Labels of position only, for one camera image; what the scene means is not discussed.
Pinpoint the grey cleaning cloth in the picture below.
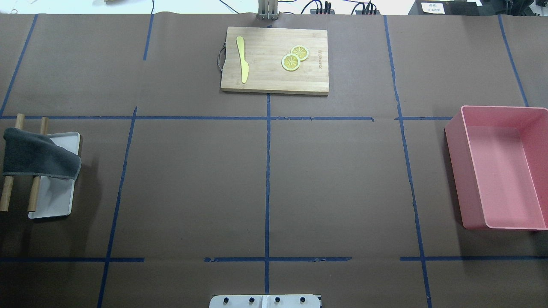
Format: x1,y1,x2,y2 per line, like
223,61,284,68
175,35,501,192
2,128,81,180

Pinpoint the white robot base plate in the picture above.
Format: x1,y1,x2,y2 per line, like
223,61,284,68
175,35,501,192
209,294,322,308

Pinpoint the lemon slice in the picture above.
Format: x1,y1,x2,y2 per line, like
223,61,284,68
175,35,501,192
290,45,310,61
280,53,301,71

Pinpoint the bamboo cutting board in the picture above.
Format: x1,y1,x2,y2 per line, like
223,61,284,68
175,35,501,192
220,26,330,96

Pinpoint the inner wooden rack bar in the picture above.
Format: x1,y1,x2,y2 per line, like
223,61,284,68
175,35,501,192
27,117,49,213

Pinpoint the rear lemon slice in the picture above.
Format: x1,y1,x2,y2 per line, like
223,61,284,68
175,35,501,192
290,45,310,61

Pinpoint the aluminium profile post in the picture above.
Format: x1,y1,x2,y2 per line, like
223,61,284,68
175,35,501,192
257,0,280,20

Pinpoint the pink plastic bin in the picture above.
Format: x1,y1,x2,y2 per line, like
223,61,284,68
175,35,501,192
444,105,548,231

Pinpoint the white rack base tray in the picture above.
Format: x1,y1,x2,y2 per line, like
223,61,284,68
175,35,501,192
28,131,80,219

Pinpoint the wooden rack bar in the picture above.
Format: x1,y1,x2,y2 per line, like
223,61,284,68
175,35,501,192
27,117,49,213
0,113,25,212

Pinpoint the outer wooden rack bar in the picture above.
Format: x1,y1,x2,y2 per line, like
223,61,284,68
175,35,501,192
0,113,25,212

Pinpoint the yellow plastic knife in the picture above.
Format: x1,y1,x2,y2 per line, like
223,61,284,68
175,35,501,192
235,36,249,84

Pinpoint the front lemon slice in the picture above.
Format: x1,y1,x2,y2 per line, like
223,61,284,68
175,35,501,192
280,53,301,71

